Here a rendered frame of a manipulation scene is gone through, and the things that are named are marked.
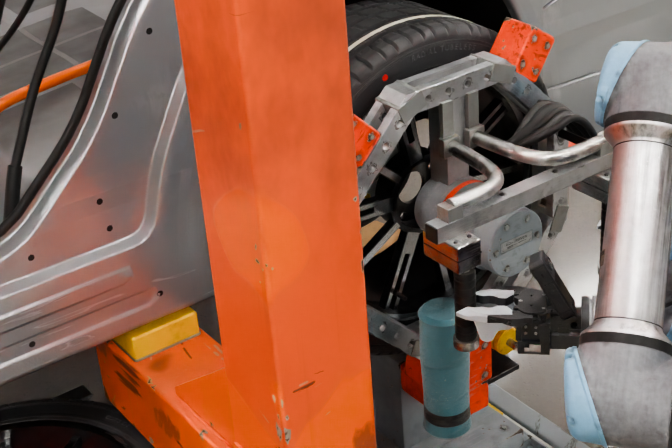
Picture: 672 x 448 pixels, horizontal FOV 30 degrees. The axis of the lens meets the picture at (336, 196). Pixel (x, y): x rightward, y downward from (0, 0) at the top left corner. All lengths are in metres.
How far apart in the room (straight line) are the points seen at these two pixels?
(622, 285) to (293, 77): 0.48
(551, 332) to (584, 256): 1.76
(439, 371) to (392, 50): 0.57
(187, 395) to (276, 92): 0.74
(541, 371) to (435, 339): 1.14
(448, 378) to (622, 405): 0.74
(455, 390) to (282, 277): 0.69
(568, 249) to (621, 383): 2.31
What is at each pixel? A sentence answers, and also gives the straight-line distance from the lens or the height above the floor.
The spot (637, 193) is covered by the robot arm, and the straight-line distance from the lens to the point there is 1.64.
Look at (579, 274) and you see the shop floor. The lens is 3.74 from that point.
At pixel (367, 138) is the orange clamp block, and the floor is 1.07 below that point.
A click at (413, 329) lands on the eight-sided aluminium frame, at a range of 2.39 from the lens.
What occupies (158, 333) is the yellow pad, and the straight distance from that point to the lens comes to 2.28.
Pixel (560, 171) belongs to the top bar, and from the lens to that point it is 2.15.
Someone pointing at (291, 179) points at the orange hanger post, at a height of 1.23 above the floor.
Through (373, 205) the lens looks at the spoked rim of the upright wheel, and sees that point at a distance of 2.29.
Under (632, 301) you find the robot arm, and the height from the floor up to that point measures 1.09.
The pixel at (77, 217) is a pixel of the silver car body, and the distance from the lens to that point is 2.13.
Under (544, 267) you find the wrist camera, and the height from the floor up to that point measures 0.91.
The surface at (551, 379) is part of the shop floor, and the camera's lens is 3.31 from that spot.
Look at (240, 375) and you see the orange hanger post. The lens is 1.85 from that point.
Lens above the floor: 1.96
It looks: 28 degrees down
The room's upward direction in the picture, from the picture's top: 5 degrees counter-clockwise
